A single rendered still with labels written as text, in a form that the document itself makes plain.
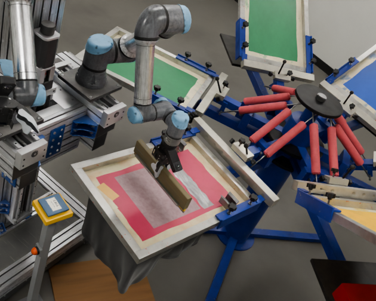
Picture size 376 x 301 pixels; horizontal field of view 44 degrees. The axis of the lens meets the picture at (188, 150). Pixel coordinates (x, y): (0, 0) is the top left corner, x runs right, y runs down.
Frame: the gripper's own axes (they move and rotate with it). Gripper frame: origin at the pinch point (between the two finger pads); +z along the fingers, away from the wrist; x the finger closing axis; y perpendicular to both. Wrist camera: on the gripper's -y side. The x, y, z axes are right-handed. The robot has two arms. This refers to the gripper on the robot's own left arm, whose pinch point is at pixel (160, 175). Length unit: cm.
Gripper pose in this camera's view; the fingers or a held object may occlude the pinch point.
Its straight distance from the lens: 220.2
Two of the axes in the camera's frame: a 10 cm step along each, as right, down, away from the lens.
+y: -6.0, -6.6, 4.5
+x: -7.3, 2.2, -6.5
